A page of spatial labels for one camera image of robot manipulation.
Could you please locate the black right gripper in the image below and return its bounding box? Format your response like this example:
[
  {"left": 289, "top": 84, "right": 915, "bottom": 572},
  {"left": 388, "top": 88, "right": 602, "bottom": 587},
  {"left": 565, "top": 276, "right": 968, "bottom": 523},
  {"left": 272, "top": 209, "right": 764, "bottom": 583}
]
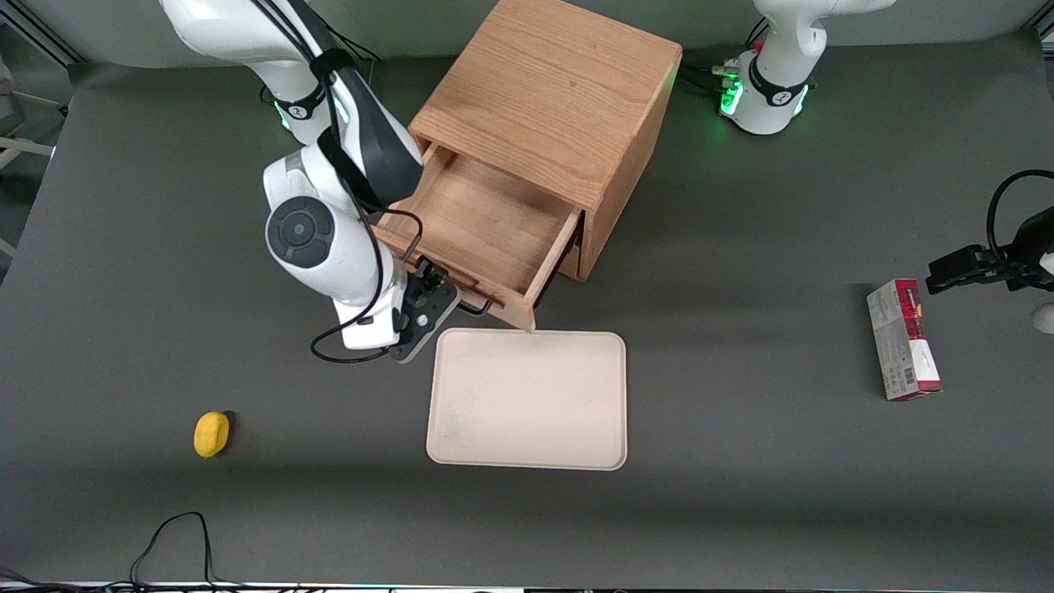
[{"left": 390, "top": 258, "right": 461, "bottom": 364}]

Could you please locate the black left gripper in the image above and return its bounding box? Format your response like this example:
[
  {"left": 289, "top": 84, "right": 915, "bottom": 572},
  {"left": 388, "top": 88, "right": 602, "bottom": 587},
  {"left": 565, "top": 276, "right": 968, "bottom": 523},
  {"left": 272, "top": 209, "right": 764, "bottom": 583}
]
[{"left": 926, "top": 206, "right": 1054, "bottom": 296}]

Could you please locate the black wire drawer handle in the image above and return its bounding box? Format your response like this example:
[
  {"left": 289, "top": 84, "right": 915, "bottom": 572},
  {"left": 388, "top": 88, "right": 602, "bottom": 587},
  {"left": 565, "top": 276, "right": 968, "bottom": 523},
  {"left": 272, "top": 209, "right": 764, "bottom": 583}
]
[{"left": 401, "top": 234, "right": 496, "bottom": 319}]

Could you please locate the oak wooden drawer cabinet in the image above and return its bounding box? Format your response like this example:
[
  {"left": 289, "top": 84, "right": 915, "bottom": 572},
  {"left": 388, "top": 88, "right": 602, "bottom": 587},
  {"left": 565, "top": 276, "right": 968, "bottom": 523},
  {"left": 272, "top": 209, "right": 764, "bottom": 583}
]
[{"left": 408, "top": 0, "right": 683, "bottom": 283}]

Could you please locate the grey and red carton box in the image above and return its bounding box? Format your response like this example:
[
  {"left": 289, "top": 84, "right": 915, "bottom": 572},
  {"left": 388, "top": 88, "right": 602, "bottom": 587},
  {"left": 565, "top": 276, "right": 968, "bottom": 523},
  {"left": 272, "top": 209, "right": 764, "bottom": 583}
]
[{"left": 866, "top": 278, "right": 944, "bottom": 403}]

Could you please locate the beige rectangular tray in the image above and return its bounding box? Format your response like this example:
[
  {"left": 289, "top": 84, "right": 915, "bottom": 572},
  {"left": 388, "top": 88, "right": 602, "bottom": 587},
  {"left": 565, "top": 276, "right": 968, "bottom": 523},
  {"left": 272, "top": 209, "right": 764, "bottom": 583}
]
[{"left": 426, "top": 328, "right": 628, "bottom": 472}]

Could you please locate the yellow lemon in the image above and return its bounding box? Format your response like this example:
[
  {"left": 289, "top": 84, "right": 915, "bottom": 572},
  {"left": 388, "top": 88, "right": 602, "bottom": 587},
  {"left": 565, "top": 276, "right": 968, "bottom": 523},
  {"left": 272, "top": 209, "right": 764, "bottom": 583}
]
[{"left": 194, "top": 411, "right": 231, "bottom": 459}]

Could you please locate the black looped gripper cable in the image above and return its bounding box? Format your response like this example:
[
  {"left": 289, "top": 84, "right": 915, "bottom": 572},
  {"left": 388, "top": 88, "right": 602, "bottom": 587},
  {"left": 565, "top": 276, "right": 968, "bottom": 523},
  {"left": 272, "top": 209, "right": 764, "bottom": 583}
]
[{"left": 986, "top": 170, "right": 1054, "bottom": 266}]

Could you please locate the black arm-mounted cable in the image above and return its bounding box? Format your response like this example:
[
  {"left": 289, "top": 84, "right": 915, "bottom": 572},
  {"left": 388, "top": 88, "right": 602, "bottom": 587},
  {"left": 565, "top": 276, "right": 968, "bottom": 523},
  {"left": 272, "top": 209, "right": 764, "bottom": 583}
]
[{"left": 251, "top": 0, "right": 425, "bottom": 365}]

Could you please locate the black base cables bundle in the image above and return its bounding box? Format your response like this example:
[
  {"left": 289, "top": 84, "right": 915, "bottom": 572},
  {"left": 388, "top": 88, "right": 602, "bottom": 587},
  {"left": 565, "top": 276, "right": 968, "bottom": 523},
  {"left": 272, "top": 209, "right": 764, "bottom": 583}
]
[{"left": 682, "top": 18, "right": 771, "bottom": 98}]

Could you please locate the black cable loop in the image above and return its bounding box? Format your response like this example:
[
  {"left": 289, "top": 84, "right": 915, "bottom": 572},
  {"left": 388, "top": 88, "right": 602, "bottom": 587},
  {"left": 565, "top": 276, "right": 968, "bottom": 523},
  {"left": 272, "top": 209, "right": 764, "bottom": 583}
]
[{"left": 128, "top": 511, "right": 248, "bottom": 591}]

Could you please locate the white metal frame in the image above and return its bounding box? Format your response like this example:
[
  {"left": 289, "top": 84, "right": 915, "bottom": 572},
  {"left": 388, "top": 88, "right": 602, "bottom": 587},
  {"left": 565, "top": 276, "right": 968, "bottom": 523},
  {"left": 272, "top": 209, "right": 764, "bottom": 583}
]
[{"left": 0, "top": 58, "right": 72, "bottom": 166}]

